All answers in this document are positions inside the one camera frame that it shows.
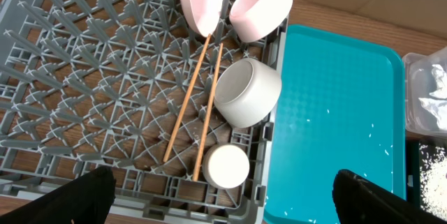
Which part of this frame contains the small white round plate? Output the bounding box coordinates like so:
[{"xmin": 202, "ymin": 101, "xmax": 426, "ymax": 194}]
[{"xmin": 230, "ymin": 0, "xmax": 293, "ymax": 43}]

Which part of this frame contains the grey plastic dishwasher rack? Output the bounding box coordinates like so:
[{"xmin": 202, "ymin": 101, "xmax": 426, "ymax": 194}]
[{"xmin": 1, "ymin": 0, "xmax": 286, "ymax": 223}]

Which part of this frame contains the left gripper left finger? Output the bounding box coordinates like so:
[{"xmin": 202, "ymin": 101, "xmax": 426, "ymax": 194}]
[{"xmin": 1, "ymin": 166, "xmax": 116, "ymax": 224}]

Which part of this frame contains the grey bowl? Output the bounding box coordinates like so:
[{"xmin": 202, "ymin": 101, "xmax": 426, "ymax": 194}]
[{"xmin": 214, "ymin": 58, "xmax": 282, "ymax": 128}]

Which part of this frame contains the clear plastic waste bin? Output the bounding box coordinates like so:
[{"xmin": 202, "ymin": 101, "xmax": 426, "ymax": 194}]
[{"xmin": 403, "ymin": 48, "xmax": 446, "ymax": 137}]

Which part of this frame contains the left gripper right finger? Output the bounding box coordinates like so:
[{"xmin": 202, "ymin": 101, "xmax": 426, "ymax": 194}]
[{"xmin": 332, "ymin": 170, "xmax": 446, "ymax": 224}]

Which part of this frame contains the teal plastic serving tray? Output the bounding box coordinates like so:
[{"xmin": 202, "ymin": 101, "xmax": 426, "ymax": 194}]
[{"xmin": 264, "ymin": 25, "xmax": 406, "ymax": 223}]

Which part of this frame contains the rice and brown food scrap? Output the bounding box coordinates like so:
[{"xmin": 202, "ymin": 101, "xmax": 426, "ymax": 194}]
[{"xmin": 419, "ymin": 144, "xmax": 446, "ymax": 221}]

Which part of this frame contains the white paper napkin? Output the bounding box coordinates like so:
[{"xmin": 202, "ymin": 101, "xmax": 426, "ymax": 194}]
[{"xmin": 419, "ymin": 64, "xmax": 446, "ymax": 131}]

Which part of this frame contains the black rectangular tray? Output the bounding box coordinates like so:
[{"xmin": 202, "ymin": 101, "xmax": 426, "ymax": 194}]
[{"xmin": 406, "ymin": 137, "xmax": 446, "ymax": 221}]

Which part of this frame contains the wooden chopstick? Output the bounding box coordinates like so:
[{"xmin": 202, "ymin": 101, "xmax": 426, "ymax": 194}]
[
  {"xmin": 163, "ymin": 34, "xmax": 212, "ymax": 163},
  {"xmin": 192, "ymin": 43, "xmax": 224, "ymax": 181}
]

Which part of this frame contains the white plastic cup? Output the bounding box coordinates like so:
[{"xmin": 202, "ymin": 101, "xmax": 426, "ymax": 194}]
[{"xmin": 202, "ymin": 144, "xmax": 249, "ymax": 189}]

